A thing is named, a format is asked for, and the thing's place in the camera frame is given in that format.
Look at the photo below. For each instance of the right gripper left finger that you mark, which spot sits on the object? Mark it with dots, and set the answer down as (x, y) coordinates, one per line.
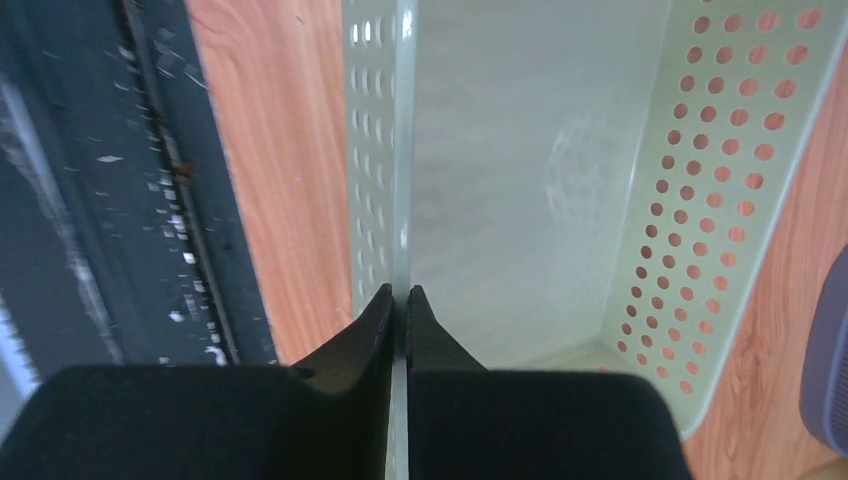
(324, 417)

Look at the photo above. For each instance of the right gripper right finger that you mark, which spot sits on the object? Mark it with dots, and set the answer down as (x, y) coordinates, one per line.
(468, 422)

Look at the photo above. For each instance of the green perforated basket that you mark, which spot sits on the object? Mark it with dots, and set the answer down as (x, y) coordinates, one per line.
(581, 185)

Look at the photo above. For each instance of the grey slatted waste bin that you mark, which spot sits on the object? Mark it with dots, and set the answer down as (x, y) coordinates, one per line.
(823, 390)

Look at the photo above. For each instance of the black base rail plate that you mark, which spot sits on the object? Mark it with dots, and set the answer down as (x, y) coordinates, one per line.
(121, 239)

